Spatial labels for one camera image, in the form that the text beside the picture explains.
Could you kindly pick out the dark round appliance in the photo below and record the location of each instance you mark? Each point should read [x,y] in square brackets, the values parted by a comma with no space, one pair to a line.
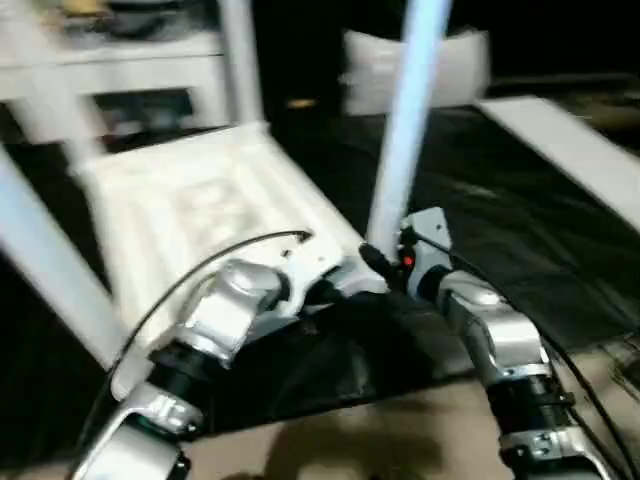
[140,15]

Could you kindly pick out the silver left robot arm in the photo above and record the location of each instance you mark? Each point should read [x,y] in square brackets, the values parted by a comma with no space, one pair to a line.
[210,330]

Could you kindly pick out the white flat board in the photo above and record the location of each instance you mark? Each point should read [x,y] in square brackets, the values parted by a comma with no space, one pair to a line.
[570,150]

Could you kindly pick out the white plastic table top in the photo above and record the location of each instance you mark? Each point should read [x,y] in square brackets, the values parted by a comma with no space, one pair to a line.
[200,200]

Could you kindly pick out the white glass-door cabinet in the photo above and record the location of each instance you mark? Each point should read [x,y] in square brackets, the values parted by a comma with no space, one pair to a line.
[150,80]

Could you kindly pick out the grey cushion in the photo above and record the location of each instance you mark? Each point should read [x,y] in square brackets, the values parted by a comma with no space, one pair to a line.
[450,70]

